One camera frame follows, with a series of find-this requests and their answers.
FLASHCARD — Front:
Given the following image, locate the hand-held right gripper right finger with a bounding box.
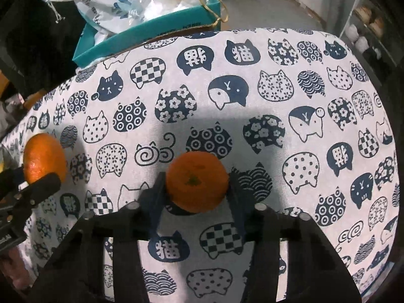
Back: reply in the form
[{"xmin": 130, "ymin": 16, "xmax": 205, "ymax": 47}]
[{"xmin": 225, "ymin": 167, "xmax": 362, "ymax": 303}]

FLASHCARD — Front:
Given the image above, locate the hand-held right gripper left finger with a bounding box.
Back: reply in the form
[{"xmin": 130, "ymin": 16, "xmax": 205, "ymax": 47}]
[{"xmin": 23, "ymin": 171, "xmax": 173, "ymax": 303}]

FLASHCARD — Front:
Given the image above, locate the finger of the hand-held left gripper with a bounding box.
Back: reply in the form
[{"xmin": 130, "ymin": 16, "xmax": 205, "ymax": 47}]
[
  {"xmin": 20, "ymin": 173, "xmax": 62, "ymax": 206},
  {"xmin": 0, "ymin": 167, "xmax": 26, "ymax": 196}
]

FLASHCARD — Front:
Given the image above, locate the large orange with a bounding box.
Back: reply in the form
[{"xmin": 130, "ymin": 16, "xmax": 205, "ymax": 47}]
[{"xmin": 23, "ymin": 133, "xmax": 68, "ymax": 185}]

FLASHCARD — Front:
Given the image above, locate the small tangerine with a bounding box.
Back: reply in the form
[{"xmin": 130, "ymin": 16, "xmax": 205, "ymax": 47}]
[{"xmin": 166, "ymin": 151, "xmax": 229, "ymax": 213}]

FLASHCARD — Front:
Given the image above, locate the cat print tablecloth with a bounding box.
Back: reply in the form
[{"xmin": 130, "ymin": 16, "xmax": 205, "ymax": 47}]
[{"xmin": 0, "ymin": 28, "xmax": 401, "ymax": 303}]

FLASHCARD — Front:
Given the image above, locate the black hooded coat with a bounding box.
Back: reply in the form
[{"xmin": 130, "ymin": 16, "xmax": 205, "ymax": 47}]
[{"xmin": 0, "ymin": 0, "xmax": 86, "ymax": 95}]

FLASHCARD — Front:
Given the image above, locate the teal cardboard box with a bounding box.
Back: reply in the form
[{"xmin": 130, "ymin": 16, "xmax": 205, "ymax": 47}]
[{"xmin": 72, "ymin": 0, "xmax": 221, "ymax": 68}]

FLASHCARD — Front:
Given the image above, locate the white printed rice bag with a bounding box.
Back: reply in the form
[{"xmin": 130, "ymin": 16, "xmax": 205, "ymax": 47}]
[{"xmin": 36, "ymin": 0, "xmax": 152, "ymax": 35}]

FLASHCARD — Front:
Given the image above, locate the white shoe rack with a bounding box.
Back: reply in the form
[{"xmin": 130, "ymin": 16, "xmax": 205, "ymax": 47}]
[{"xmin": 339, "ymin": 0, "xmax": 398, "ymax": 79}]

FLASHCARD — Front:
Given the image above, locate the yellow string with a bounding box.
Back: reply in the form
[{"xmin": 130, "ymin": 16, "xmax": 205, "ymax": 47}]
[{"xmin": 188, "ymin": 0, "xmax": 229, "ymax": 27}]

